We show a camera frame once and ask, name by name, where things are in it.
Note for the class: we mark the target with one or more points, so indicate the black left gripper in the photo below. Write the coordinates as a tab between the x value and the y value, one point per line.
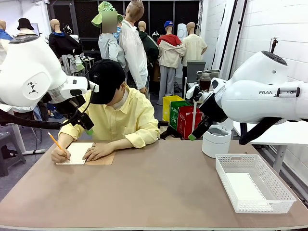
71	107

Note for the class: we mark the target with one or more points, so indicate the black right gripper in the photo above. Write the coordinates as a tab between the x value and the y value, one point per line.
214	109

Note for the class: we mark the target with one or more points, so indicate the brown spiral notebook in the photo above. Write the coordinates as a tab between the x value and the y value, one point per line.
77	151

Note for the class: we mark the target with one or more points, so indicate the yellow pencil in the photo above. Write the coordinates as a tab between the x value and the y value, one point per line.
55	141

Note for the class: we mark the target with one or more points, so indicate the person's right forearm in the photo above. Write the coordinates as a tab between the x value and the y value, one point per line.
64	142

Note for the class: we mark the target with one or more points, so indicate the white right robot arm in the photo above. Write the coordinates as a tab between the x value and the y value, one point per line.
252	103

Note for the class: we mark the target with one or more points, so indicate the person's left forearm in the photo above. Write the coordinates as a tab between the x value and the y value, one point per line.
120	144

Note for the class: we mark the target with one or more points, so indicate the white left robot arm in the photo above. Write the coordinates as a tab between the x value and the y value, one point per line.
29	67

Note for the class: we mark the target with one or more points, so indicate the person's left hand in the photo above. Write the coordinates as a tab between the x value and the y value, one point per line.
98	151

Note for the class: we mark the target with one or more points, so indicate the person's right hand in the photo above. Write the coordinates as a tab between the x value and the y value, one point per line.
60	155

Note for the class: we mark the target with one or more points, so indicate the red recycling bin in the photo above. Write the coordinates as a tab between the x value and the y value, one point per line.
186	120

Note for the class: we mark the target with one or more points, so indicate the white round trash bin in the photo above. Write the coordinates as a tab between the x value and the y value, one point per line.
215	144

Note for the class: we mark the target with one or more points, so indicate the green recycling bin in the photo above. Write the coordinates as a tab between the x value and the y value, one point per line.
176	113

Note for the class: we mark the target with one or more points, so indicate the yellow recycling bin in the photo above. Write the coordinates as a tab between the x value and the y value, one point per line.
172	106

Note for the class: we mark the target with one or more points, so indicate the person in yellow shirt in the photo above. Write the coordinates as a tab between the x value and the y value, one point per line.
125	118

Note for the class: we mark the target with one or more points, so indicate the small white table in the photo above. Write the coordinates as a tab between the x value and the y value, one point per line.
190	86

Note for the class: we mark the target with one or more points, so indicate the brown glass jar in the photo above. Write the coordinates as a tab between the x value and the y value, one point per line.
204	83

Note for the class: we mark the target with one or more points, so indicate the black baseball cap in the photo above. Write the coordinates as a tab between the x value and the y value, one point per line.
107	77

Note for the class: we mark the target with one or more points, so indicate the table with green cloth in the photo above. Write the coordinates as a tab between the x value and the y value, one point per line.
80	67

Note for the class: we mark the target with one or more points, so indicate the metal tray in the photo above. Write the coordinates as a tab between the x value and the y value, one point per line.
214	73

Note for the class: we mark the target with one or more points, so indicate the gray box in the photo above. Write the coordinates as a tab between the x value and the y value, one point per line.
195	71

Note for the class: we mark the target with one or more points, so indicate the white work table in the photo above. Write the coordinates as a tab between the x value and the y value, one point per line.
18	134

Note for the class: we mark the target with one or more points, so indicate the large white side table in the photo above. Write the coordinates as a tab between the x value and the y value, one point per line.
276	137

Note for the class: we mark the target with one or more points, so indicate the figure in gray vest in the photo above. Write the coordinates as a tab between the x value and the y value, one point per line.
108	45

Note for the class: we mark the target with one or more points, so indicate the mannequin in cream shirt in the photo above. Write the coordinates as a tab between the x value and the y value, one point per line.
193	48

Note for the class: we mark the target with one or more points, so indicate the mannequin in black sweater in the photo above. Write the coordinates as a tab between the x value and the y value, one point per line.
62	44

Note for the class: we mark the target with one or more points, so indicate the mannequin in red beige jacket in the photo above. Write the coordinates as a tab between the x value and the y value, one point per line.
169	53

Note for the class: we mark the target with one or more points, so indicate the tall mannequin in white shirt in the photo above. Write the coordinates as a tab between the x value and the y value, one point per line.
133	48

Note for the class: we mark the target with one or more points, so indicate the white perforated plastic basket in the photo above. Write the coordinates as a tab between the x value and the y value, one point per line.
276	190

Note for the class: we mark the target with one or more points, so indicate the mannequin in dark green hoodie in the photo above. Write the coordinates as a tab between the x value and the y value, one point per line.
149	45

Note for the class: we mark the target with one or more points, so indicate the white mannequin torso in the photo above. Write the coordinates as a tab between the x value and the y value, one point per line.
181	32

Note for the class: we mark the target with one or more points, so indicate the black vertical pole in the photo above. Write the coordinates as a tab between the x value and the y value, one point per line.
239	31
228	31

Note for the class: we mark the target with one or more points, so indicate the blue cap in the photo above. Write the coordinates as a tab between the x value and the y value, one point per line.
169	24

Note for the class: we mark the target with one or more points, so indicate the black tripod stand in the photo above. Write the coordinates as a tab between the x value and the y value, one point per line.
274	44

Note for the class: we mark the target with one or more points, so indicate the green gingham bucket hat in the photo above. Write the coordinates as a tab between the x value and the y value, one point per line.
103	8

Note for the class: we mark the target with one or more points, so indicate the black bucket hat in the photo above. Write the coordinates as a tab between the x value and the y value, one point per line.
25	24

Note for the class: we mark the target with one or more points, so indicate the mannequin in blue white top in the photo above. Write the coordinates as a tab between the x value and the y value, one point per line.
4	36

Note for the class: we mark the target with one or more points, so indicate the black chair frame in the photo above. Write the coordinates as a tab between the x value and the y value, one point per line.
169	132

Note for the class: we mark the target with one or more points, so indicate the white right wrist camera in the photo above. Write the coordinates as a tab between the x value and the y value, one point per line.
196	93

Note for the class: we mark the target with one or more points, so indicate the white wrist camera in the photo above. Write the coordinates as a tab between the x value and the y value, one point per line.
93	87
196	93

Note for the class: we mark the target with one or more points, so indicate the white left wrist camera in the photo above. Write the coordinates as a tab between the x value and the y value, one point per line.
93	87

